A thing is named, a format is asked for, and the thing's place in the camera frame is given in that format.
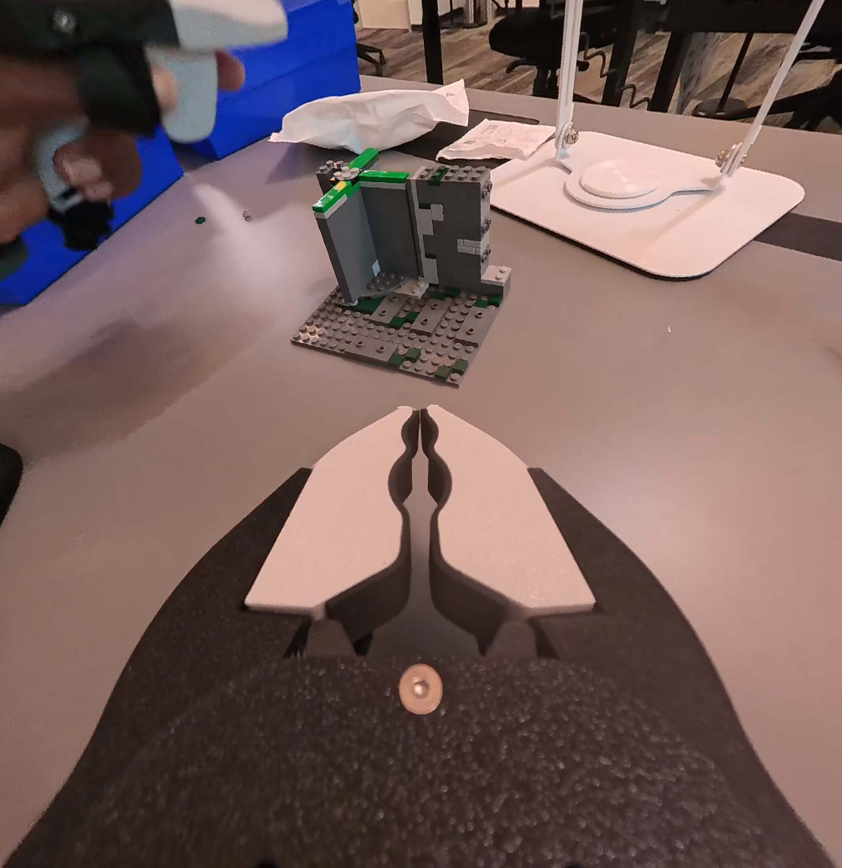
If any grey desk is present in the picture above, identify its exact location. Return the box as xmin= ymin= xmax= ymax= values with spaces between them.
xmin=0 ymin=75 xmax=842 ymax=868

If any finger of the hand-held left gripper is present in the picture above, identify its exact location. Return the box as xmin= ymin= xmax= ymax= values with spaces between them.
xmin=165 ymin=0 xmax=289 ymax=52

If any crumpled white paper bag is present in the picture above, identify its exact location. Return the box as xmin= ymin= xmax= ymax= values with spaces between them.
xmin=268 ymin=79 xmax=471 ymax=156

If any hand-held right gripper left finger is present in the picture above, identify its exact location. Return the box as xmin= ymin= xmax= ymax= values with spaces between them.
xmin=243 ymin=407 xmax=422 ymax=655

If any grey green brick model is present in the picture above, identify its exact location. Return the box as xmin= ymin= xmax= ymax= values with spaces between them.
xmin=291 ymin=148 xmax=513 ymax=389

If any wooden top table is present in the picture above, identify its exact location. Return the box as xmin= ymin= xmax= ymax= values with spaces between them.
xmin=421 ymin=0 xmax=444 ymax=85

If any blue plastic bin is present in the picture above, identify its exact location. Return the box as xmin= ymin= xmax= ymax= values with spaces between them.
xmin=0 ymin=129 xmax=184 ymax=306
xmin=177 ymin=0 xmax=361 ymax=160

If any person's left hand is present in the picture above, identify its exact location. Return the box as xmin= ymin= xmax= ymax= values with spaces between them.
xmin=0 ymin=51 xmax=247 ymax=262

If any white book stand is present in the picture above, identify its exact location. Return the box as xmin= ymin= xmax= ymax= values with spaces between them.
xmin=489 ymin=0 xmax=829 ymax=279

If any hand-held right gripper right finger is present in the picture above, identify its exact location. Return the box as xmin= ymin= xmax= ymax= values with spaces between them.
xmin=423 ymin=406 xmax=597 ymax=655

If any black coiled cable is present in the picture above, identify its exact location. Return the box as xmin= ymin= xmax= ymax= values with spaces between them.
xmin=582 ymin=27 xmax=610 ymax=103

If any small white paper packet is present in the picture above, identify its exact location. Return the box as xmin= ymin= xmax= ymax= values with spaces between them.
xmin=436 ymin=118 xmax=556 ymax=162

